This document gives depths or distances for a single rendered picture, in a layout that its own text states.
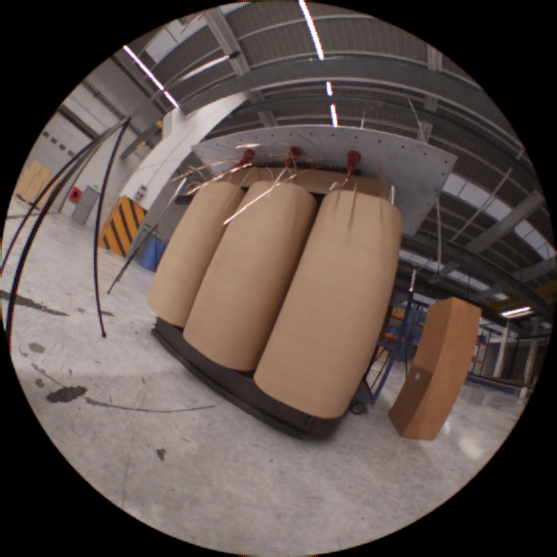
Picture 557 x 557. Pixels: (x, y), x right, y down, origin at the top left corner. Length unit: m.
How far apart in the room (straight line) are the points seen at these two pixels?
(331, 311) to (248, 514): 0.67
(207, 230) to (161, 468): 1.03
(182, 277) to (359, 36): 9.65
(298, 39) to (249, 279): 9.90
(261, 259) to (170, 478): 0.80
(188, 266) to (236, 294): 0.38
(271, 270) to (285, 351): 0.32
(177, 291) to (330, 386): 0.83
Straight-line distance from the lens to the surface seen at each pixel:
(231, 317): 0.72
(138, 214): 5.62
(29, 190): 6.36
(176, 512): 0.54
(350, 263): 0.64
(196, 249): 0.99
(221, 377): 0.93
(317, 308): 0.60
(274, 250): 0.73
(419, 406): 1.27
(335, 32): 9.69
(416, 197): 1.19
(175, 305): 1.01
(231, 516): 0.56
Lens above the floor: 0.52
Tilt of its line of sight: 9 degrees up
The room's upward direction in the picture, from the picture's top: 22 degrees clockwise
